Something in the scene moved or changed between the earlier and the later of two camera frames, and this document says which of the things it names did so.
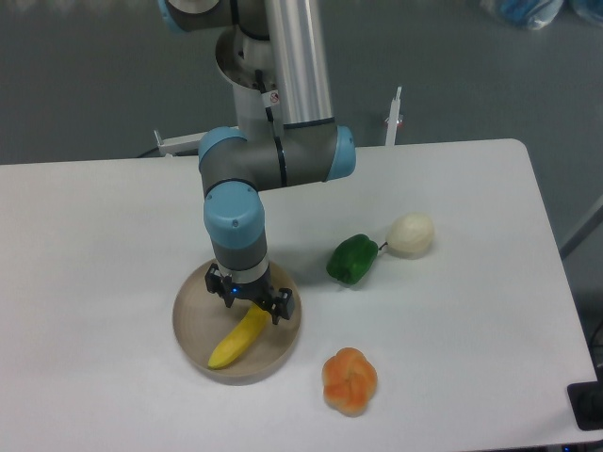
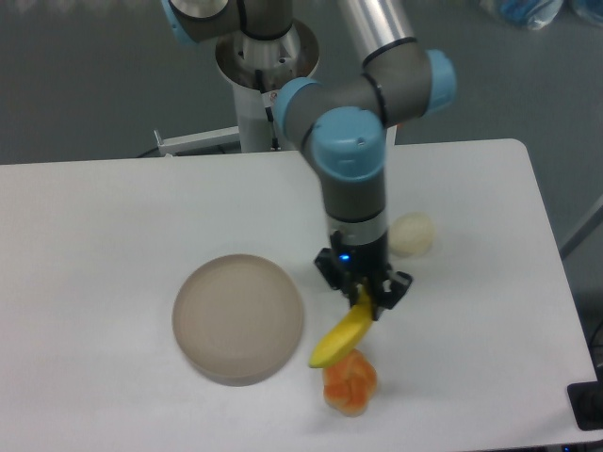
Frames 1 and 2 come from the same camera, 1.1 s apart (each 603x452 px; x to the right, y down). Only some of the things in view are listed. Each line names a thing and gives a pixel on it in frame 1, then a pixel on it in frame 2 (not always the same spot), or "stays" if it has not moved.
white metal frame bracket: x=185 y=143 stays
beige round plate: x=203 y=324 stays
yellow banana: x=239 y=339 → x=346 y=332
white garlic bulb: x=411 y=235 stays
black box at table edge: x=586 y=400 stays
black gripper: x=261 y=291 → x=344 y=265
